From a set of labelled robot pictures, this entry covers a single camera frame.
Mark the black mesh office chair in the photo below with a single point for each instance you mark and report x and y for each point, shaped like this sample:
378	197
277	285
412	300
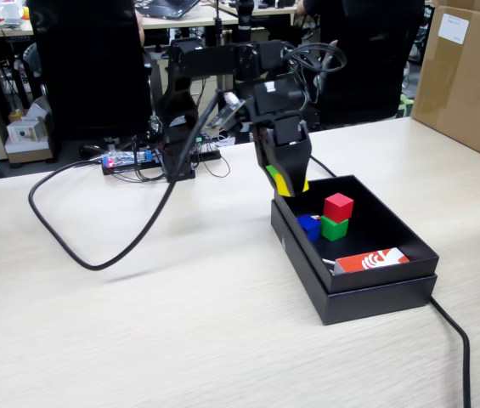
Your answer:
91	64
371	85

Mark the yellow wooden cube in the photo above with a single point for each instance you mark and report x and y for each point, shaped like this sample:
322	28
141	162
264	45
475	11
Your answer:
281	185

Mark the green and black item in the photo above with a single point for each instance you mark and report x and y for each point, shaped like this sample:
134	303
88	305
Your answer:
405	106

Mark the red wooden cube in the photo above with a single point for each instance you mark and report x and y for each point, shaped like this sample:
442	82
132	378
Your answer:
338	208

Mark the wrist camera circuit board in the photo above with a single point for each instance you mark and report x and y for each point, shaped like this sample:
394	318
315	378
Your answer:
227	112

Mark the small white carton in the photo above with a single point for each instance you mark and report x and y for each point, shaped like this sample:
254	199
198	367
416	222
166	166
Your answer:
27	136

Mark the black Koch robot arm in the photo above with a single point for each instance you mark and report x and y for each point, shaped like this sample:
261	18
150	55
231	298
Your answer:
210	59

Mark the pink and blue controller board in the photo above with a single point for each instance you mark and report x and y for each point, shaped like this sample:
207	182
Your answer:
120	159

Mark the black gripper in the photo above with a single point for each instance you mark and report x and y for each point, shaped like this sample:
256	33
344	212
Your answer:
278	102

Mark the black background robot arm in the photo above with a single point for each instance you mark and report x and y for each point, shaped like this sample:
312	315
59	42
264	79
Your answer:
244	21

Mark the white shipping label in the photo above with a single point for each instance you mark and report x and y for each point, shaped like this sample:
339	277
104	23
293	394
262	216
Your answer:
454	27

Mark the large brown cardboard box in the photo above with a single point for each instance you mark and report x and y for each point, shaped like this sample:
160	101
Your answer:
469	85

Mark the black laptop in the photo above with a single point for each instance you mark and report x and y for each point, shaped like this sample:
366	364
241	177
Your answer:
163	7

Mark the blue wooden cube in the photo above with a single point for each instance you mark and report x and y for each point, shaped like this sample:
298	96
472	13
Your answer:
309	227

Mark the orange and white card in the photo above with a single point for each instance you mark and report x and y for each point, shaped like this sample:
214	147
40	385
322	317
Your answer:
350	264

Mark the black cardboard box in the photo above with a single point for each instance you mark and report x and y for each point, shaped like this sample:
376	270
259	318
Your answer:
375	238

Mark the green wooden cube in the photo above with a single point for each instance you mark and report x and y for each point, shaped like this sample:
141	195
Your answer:
333	230

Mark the black open box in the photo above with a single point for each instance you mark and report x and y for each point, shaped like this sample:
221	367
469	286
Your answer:
375	304

